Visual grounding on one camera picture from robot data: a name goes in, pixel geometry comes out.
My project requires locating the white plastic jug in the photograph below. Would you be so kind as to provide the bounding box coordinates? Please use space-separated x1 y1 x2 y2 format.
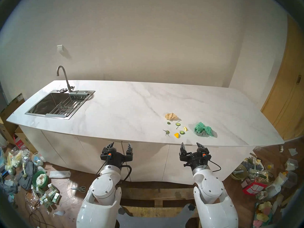
32 152 43 166

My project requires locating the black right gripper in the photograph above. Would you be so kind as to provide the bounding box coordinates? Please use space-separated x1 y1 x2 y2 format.
179 142 211 169

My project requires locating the wooden pallet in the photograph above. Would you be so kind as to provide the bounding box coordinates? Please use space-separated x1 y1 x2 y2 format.
116 181 205 228

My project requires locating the cardboard box with red label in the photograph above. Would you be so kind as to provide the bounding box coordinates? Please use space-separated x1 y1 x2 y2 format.
14 133 38 154

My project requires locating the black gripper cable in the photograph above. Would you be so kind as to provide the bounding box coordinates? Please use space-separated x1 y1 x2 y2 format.
209 160 222 172
96 159 132 183

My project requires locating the woven basket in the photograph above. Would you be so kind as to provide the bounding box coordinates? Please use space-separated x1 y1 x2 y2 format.
232 163 250 181

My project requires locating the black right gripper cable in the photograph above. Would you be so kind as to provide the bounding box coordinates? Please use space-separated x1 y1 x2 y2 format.
209 160 222 172

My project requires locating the wooden door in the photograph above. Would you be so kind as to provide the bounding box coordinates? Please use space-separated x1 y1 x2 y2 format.
261 15 304 141

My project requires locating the green bowl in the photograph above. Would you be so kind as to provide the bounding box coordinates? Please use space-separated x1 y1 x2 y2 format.
32 171 48 189

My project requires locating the white foam net sleeve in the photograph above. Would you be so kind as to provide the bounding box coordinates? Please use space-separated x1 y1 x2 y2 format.
49 171 71 179

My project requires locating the grey fabric bag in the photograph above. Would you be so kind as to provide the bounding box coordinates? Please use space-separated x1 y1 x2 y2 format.
18 161 38 190

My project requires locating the white kitchen counter cabinet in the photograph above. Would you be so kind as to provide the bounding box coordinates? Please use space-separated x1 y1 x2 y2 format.
19 124 261 185

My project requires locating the curved metal faucet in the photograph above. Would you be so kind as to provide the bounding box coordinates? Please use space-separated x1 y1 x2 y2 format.
56 66 75 93

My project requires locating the white plastic pitcher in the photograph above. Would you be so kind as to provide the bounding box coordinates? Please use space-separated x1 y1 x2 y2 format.
266 172 289 198

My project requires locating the thin black floor cable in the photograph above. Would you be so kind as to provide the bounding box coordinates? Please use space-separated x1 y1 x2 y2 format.
25 199 51 228

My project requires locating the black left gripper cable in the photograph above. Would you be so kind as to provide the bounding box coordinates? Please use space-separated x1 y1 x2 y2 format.
96 159 132 183

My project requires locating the tray with coloured sponges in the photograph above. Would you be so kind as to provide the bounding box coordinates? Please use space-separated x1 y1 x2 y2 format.
253 201 273 228

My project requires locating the green cleaning cloth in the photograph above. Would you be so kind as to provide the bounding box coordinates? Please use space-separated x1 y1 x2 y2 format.
194 122 214 137

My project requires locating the pale yellow plastic bag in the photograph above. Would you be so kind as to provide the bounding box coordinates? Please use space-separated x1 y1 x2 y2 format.
5 152 16 176

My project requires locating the red white carton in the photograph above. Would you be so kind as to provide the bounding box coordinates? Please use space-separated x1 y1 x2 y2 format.
242 180 267 195

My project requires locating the grey sink drain rack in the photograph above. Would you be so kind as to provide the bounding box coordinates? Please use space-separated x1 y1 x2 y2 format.
45 92 89 118

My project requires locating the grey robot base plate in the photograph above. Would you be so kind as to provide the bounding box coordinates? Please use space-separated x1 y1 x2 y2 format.
116 203 196 228

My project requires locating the clear plastic container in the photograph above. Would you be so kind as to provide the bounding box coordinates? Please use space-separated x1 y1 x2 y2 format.
285 158 298 171
286 171 298 189

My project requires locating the stainless steel sink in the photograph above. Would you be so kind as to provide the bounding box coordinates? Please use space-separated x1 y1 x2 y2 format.
25 90 95 120

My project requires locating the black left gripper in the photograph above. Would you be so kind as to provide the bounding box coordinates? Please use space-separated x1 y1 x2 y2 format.
100 142 133 168

